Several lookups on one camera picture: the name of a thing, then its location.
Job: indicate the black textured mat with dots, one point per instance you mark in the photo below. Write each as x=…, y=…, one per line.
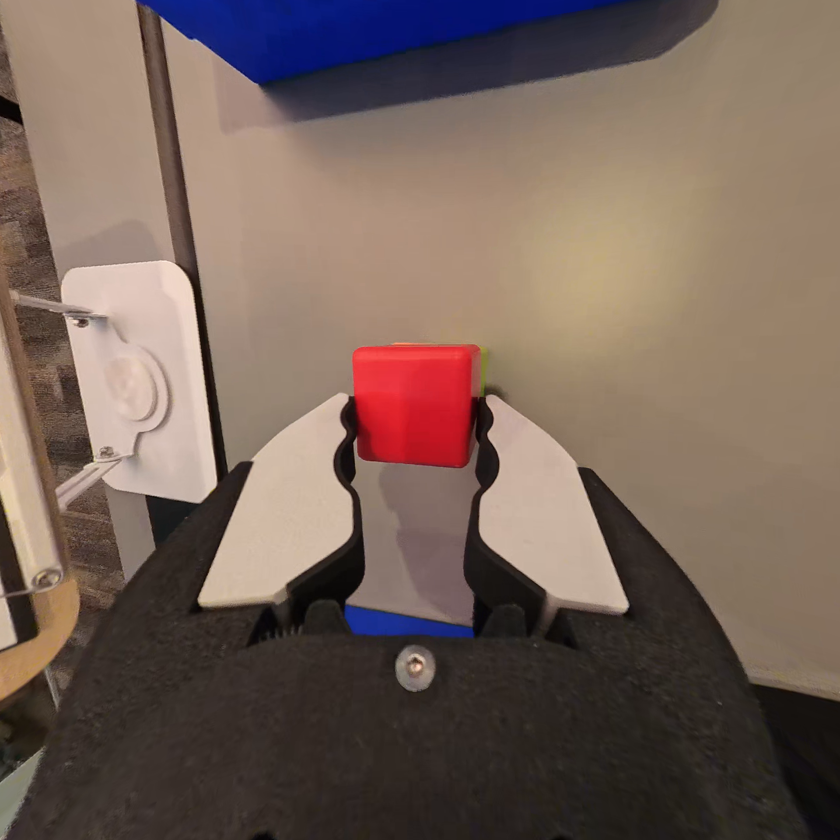
x=801, y=735

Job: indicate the blue plastic bin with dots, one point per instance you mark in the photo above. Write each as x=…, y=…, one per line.
x=341, y=33
x=410, y=622

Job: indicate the red magnetic cube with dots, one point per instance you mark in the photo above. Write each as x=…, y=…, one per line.
x=414, y=407

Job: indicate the wooden instruction sign board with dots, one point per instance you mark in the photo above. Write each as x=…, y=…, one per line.
x=26, y=525

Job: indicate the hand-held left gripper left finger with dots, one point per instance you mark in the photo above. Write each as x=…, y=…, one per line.
x=278, y=525

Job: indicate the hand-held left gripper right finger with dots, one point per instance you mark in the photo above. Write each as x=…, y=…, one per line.
x=551, y=525

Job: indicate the white sign stand base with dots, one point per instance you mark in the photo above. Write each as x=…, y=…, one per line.
x=164, y=394

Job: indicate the green magnetic cube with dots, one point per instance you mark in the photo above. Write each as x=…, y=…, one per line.
x=483, y=370

